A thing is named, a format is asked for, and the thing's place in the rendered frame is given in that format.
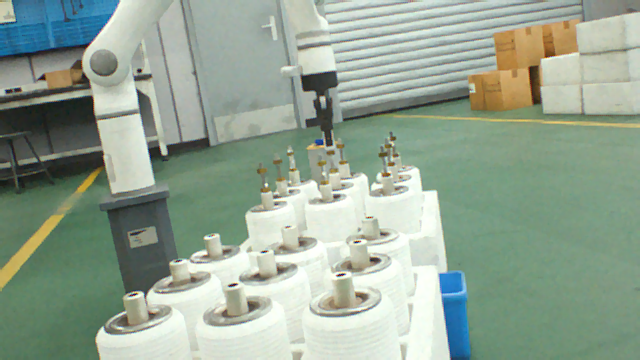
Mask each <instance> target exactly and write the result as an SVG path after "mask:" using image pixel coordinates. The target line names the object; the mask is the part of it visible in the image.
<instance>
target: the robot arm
mask: <svg viewBox="0 0 640 360"><path fill-rule="evenodd" d="M173 1H174V0H121V2H120V3H119V6H118V8H117V11H116V12H115V14H114V16H113V17H112V19H111V20H110V22H108V23H107V24H106V26H105V27H104V28H103V30H102V32H101V33H100V34H99V36H98V37H97V38H96V39H95V40H94V42H93V43H92V44H91V45H89V46H88V48H87V50H86V51H85V53H84V55H83V59H82V66H83V71H84V73H85V75H86V76H87V78H88V79H89V81H91V86H92V91H93V96H94V103H95V114H96V119H97V123H98V129H99V133H100V138H101V142H102V146H103V152H104V158H103V160H104V162H105V166H106V171H107V176H108V180H109V185H111V190H112V197H113V198H119V197H127V196H134V195H139V194H143V193H147V192H151V191H153V190H155V189H156V185H155V180H154V176H153V171H152V165H151V161H150V156H148V151H147V146H146V141H145V136H144V132H143V126H142V121H141V117H140V112H139V106H138V98H137V93H136V87H135V82H134V77H133V72H132V66H131V60H132V57H133V55H134V53H135V51H136V48H137V47H138V45H139V43H140V41H141V40H142V38H143V37H144V35H145V34H146V33H147V31H148V30H150V28H151V27H152V26H153V25H154V24H155V23H156V22H157V21H158V19H159V18H160V17H161V16H162V15H163V14H164V13H165V11H166V10H167V8H168V6H170V5H171V4H172V2H173ZM324 1H325V0H283V4H284V6H285V10H286V13H287V15H289V18H290V20H291V23H292V25H293V27H294V30H295V37H296V44H297V50H298V65H297V66H285V67H282V68H281V78H287V77H294V76H299V75H300V79H301V85H302V91H303V92H312V91H314V92H315V93H316V97H317V98H316V99H315V100H313V103H314V108H315V110H316V116H317V121H319V123H320V124H319V125H320V130H321V132H322V138H323V144H324V149H325V150H333V149H335V140H334V134H333V131H332V130H333V129H334V123H333V121H332V120H333V119H334V114H333V107H332V106H333V100H332V97H328V93H326V91H328V90H329V88H333V87H337V86H338V84H339V83H338V77H337V71H336V63H335V57H334V53H333V48H332V43H331V37H330V30H329V24H328V21H326V20H325V19H324V18H322V17H321V16H319V15H318V13H317V10H316V5H319V4H321V3H323V2H324Z"/></svg>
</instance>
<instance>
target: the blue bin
mask: <svg viewBox="0 0 640 360"><path fill-rule="evenodd" d="M438 279H439V286H440V294H441V301H442V309H443V316H444V323H445V331H447V338H448V345H449V353H450V360H471V348H470V337H469V327H468V315H467V304H465V300H468V292H467V284H465V276H464V273H463V272H459V271H454V272H443V273H438Z"/></svg>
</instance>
